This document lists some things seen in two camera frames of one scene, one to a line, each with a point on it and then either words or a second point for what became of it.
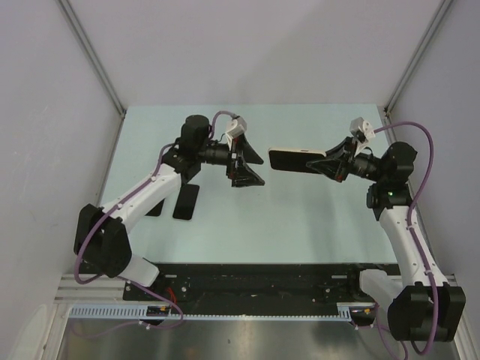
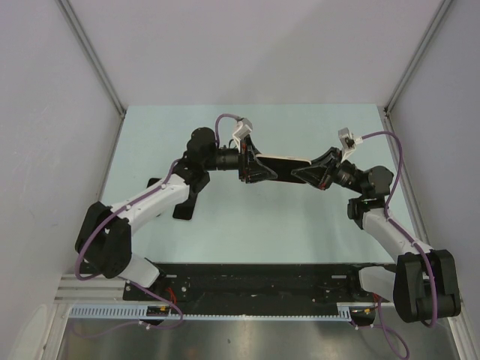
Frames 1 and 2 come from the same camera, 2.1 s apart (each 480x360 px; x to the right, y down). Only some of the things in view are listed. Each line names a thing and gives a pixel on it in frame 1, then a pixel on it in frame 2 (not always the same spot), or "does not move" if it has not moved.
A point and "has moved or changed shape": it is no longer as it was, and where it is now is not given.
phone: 294,160 has moved or changed shape
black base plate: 207,283 does not move
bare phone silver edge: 186,200 does not move
